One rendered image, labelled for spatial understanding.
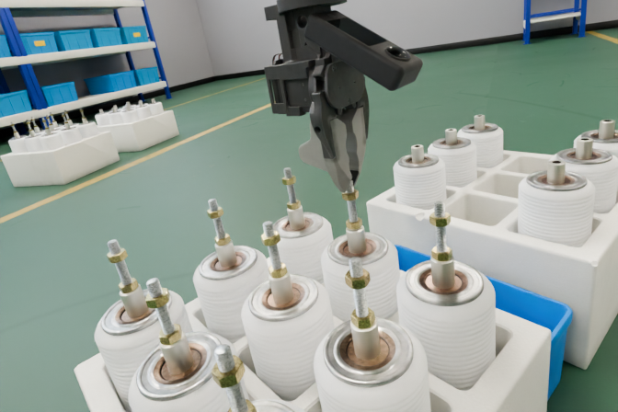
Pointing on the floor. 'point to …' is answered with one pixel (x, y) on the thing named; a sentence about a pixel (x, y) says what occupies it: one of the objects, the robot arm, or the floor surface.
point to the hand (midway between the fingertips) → (352, 178)
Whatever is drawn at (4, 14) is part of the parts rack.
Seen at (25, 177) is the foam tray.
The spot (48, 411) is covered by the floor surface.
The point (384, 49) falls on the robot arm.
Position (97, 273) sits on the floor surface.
